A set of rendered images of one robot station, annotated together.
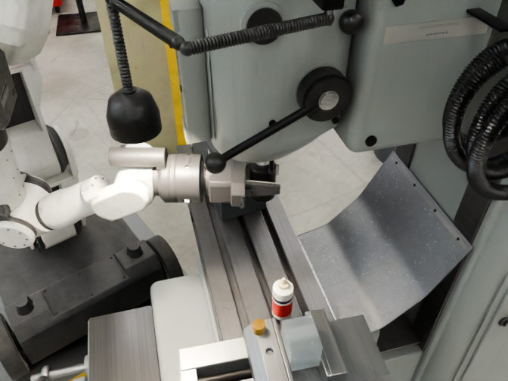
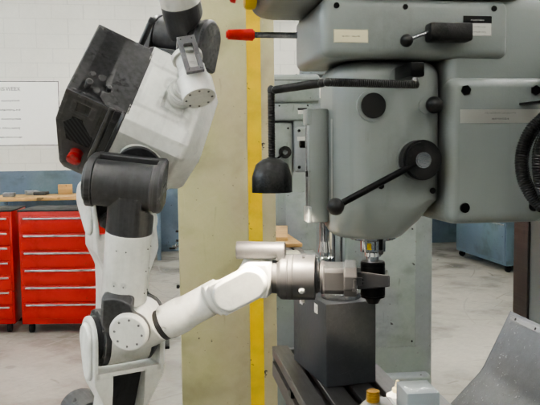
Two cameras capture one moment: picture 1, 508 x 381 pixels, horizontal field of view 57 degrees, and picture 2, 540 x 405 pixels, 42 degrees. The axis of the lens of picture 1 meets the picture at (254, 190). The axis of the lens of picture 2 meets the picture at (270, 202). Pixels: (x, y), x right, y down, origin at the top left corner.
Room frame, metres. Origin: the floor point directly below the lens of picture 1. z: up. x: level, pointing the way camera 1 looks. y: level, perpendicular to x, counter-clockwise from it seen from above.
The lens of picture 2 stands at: (-0.69, 0.04, 1.48)
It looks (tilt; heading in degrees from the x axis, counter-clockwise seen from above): 4 degrees down; 6
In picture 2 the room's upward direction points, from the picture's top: 1 degrees counter-clockwise
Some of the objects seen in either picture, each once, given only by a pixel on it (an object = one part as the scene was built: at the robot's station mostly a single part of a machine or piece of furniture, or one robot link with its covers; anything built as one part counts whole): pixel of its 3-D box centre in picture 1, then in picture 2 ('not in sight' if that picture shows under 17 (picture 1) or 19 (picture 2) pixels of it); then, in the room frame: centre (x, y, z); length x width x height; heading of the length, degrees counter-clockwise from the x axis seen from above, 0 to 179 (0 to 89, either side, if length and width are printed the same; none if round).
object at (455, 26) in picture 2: not in sight; (434, 35); (0.54, -0.11, 1.66); 0.12 x 0.04 x 0.04; 105
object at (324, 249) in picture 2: not in sight; (324, 232); (0.99, 0.09, 1.27); 0.03 x 0.03 x 0.11
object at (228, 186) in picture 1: (212, 179); (325, 278); (0.66, 0.08, 1.23); 0.13 x 0.12 x 0.10; 0
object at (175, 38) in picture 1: (147, 23); (300, 86); (0.48, 0.11, 1.58); 0.17 x 0.01 x 0.01; 37
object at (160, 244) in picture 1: (164, 263); not in sight; (1.08, 0.31, 0.50); 0.20 x 0.05 x 0.20; 37
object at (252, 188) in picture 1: (262, 190); (373, 280); (0.62, -0.01, 1.23); 0.06 x 0.02 x 0.03; 90
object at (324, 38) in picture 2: not in sight; (394, 38); (0.67, -0.06, 1.68); 0.34 x 0.24 x 0.10; 105
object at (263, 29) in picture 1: (261, 32); (372, 83); (0.46, -0.01, 1.58); 0.17 x 0.01 x 0.01; 118
